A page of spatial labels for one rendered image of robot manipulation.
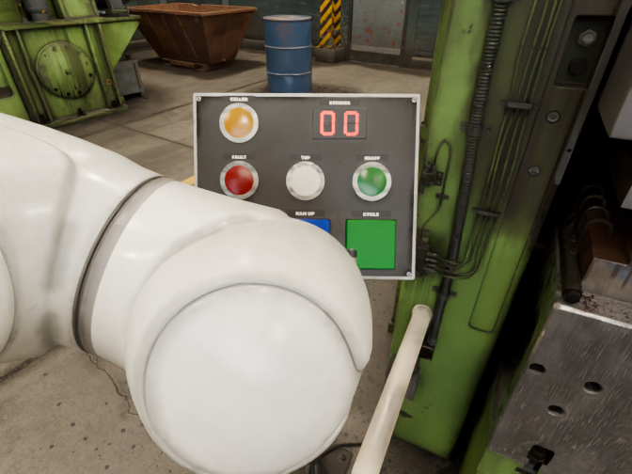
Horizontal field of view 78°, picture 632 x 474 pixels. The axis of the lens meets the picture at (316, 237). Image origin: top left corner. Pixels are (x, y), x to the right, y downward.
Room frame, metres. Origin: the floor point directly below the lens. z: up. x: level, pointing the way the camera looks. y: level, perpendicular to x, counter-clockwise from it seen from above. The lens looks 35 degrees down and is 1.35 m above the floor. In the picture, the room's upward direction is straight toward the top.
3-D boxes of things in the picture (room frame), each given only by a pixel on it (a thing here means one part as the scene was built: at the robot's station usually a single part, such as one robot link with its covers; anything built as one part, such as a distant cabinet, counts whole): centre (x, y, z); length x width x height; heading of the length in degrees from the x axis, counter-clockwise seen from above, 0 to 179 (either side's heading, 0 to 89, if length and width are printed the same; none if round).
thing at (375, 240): (0.48, -0.08, 1.01); 0.07 x 0.05 x 0.07; 89
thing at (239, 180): (0.53, 0.12, 1.09); 0.05 x 0.03 x 0.04; 64
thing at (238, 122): (0.57, 0.12, 1.16); 0.05 x 0.03 x 0.04; 64
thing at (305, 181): (0.53, 0.02, 1.09); 0.05 x 0.03 x 0.04; 64
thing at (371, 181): (0.53, -0.08, 1.09); 0.05 x 0.03 x 0.04; 64
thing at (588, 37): (0.66, -0.42, 1.24); 0.03 x 0.03 x 0.07; 64
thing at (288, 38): (5.24, 0.34, 0.44); 0.59 x 0.59 x 0.88
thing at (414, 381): (0.70, -0.25, 0.36); 0.09 x 0.07 x 0.12; 64
